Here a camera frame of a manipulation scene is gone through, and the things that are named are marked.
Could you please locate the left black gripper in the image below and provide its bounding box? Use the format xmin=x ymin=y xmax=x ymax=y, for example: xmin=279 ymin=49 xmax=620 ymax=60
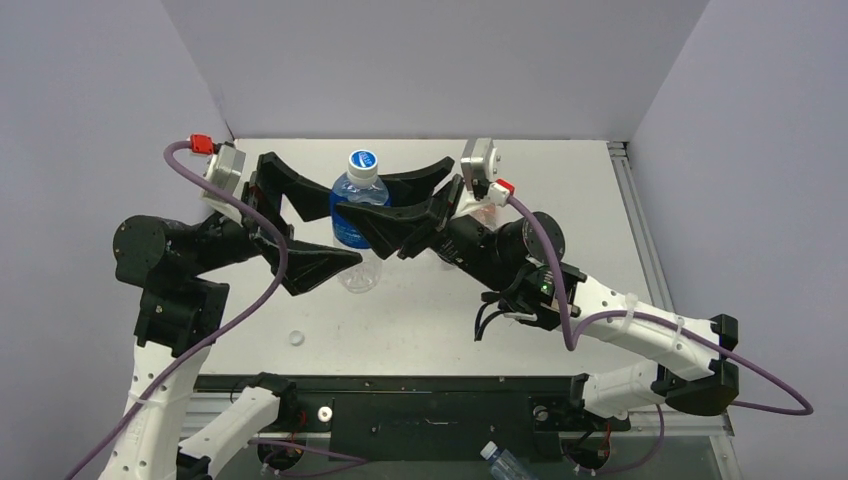
xmin=187 ymin=152 xmax=364 ymax=288

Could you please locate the clear bottle blue label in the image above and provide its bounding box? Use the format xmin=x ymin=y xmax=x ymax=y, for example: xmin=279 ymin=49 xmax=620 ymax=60
xmin=329 ymin=149 xmax=391 ymax=294

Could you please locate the blue-white bottle cap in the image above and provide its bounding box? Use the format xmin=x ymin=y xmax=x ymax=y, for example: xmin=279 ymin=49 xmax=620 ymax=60
xmin=288 ymin=330 xmax=305 ymax=346

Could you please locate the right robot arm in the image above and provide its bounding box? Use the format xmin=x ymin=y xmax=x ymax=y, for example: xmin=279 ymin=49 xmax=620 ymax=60
xmin=330 ymin=160 xmax=739 ymax=427

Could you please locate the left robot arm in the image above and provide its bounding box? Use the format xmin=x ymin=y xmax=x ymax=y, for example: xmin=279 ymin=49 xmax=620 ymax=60
xmin=102 ymin=144 xmax=362 ymax=479

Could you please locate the water bottle under table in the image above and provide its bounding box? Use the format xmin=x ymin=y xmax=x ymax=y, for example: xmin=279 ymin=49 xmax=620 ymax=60
xmin=480 ymin=441 xmax=535 ymax=480

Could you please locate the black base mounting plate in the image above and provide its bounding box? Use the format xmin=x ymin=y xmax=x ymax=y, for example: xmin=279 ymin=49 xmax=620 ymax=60
xmin=233 ymin=374 xmax=632 ymax=463

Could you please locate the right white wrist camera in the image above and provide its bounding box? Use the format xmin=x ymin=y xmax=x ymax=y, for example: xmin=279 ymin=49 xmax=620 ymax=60
xmin=454 ymin=138 xmax=514 ymax=217

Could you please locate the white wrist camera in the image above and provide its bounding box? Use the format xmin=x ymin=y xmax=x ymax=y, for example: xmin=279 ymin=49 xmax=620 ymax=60
xmin=188 ymin=134 xmax=246 ymax=225
xmin=454 ymin=138 xmax=514 ymax=217

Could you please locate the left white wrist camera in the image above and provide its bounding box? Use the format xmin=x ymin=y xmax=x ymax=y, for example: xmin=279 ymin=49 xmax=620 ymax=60
xmin=188 ymin=134 xmax=246 ymax=225

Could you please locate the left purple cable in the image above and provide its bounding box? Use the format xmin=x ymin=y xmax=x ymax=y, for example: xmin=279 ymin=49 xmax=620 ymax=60
xmin=62 ymin=140 xmax=369 ymax=480

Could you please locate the aluminium frame rail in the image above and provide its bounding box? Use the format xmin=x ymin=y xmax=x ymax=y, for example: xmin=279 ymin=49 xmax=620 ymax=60
xmin=607 ymin=141 xmax=675 ymax=311

